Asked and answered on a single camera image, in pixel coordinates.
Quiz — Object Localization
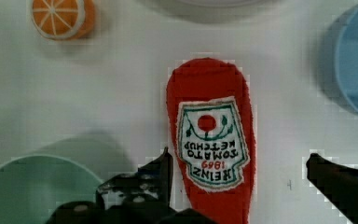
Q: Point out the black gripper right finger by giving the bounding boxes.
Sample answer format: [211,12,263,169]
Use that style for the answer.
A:
[306,153,358,224]

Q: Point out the green mug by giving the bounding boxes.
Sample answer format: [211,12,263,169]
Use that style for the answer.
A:
[0,156,101,224]

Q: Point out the red plush ketchup bottle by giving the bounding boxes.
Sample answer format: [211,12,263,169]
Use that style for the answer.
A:
[166,58,256,224]

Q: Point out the orange slice toy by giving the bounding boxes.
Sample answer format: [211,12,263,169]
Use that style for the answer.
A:
[31,0,95,41]

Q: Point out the lilac round plate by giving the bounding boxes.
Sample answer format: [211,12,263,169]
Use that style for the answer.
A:
[178,0,261,7]

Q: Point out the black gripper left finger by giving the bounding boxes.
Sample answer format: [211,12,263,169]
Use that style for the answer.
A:
[46,151,217,224]

